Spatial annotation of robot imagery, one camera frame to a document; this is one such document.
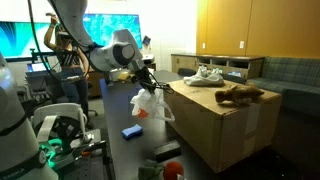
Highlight white plastic bag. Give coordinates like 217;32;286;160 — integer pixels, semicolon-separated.
130;89;175;122

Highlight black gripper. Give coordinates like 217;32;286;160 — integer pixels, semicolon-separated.
124;60;156;94

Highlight black office chair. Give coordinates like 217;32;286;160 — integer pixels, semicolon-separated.
178;68;196;76

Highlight low wooden shelf cabinet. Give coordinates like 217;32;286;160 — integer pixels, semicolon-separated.
171;53;264;79

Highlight black rectangular block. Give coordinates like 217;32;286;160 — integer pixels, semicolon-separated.
154;140;182;162

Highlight blue pouch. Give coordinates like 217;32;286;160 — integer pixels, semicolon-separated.
121;124;143;140

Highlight large cardboard box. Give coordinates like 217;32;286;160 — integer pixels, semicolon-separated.
164;80;282;173

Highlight white robot base unit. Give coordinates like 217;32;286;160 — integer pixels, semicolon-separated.
31;103;89;162

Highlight woman in dark clothes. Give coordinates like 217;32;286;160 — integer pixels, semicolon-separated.
44;15;94;129

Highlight brown plush moose toy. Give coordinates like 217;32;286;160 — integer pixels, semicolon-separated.
215;84;264;105

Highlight red and green plush radish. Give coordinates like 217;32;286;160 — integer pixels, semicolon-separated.
138;159;185;180

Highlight green plaid sofa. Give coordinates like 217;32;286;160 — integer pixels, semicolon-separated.
249;57;320;117

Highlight white knitted cloth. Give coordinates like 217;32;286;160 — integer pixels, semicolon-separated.
183;66;224;86

